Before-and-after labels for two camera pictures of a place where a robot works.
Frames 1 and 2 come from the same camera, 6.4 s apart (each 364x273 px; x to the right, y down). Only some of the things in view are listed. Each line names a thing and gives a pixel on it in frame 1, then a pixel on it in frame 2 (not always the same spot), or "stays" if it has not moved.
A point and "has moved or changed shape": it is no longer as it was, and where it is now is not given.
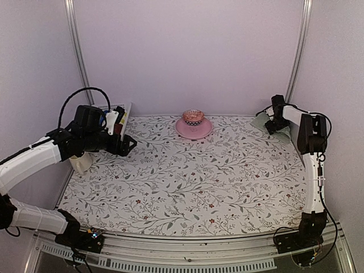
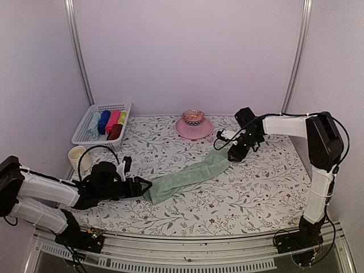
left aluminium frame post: (77, 37) stays
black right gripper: (272, 128) to (239, 154)
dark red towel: (118, 127) stays
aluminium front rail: (146, 253) stays
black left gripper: (124, 149) to (137, 186)
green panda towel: (284, 134) has moved or changed shape
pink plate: (193, 132) stays
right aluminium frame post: (301, 49) stays
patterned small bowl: (193, 117) stays
